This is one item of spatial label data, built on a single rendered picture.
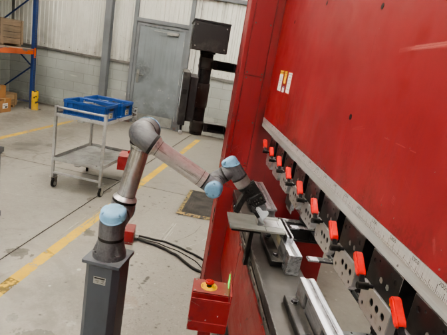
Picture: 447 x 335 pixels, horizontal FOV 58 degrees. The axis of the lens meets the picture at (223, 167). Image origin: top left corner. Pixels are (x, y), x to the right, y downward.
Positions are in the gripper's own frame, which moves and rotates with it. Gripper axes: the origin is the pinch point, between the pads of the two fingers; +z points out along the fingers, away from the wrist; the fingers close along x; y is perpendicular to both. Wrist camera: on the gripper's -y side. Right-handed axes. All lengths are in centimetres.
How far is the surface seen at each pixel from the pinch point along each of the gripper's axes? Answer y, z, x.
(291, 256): 5.6, 10.2, -24.9
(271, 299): -8.2, 10.4, -45.5
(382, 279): 27, -14, -98
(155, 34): -54, -172, 725
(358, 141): 44, -35, -65
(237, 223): -9.7, -7.4, -4.9
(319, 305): 8, 12, -60
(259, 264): -9.4, 9.4, -19.1
